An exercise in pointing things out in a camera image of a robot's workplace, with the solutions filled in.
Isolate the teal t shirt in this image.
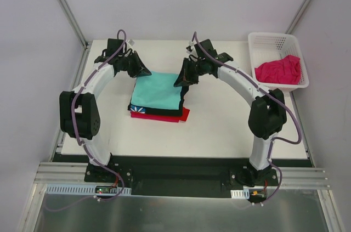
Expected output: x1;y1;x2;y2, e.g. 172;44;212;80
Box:
131;71;182;110

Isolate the red t shirt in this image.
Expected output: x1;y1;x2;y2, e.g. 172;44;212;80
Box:
131;107;190;123

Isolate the black t shirt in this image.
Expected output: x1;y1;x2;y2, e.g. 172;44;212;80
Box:
128;86;189;116

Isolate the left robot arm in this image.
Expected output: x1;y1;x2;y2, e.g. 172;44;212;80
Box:
59;38;151;182

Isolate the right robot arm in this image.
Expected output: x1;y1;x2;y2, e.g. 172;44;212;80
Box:
174;39;287;187

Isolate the pink t shirt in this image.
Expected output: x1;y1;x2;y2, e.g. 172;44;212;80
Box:
254;55;301;85

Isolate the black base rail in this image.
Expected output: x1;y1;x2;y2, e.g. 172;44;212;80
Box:
52;154;313;197

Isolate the left aluminium frame post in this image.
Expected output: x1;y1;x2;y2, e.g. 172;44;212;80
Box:
57;0;88;49

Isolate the right white cable duct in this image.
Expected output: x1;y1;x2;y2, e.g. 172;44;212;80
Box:
230;189;250;200

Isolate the white cable duct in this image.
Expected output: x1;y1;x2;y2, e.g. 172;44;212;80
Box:
46;184;132;197
230;189;250;200

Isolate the left white cable duct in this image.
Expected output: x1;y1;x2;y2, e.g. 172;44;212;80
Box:
46;184;132;197

